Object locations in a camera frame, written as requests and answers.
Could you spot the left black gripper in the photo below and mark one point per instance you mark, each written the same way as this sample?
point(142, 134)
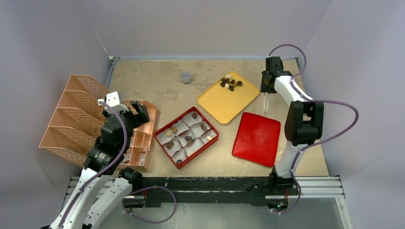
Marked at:
point(143, 117)

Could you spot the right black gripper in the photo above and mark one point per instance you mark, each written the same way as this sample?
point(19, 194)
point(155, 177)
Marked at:
point(266, 89)

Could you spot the metal serving tongs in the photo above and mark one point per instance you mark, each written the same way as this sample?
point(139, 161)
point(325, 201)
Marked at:
point(266, 98)

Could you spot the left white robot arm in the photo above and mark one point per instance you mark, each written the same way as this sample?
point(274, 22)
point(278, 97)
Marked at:
point(102, 159)

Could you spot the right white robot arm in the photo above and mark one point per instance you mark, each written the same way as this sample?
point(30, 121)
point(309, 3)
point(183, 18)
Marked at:
point(303, 126)

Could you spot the red compartment chocolate box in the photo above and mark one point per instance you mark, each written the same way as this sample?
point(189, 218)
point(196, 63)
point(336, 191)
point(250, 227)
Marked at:
point(187, 126)

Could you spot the small clear plastic jar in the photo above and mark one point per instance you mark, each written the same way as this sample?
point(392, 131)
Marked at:
point(185, 77)

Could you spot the pink plastic file rack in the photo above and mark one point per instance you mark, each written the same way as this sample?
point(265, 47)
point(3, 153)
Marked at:
point(77, 120)

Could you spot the red box lid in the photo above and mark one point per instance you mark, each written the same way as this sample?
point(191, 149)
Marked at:
point(257, 139)

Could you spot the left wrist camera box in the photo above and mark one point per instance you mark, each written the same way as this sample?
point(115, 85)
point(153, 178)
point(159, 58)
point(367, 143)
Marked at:
point(113, 100)

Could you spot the black metal base rail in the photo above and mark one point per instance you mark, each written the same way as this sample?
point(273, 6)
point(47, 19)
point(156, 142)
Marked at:
point(256, 191)

